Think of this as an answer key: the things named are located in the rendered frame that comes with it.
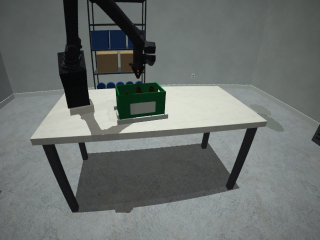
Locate green crate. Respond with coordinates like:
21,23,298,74
115,82,166,120

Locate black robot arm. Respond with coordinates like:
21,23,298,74
61,0,156,71

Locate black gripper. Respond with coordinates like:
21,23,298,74
129,53,147,79

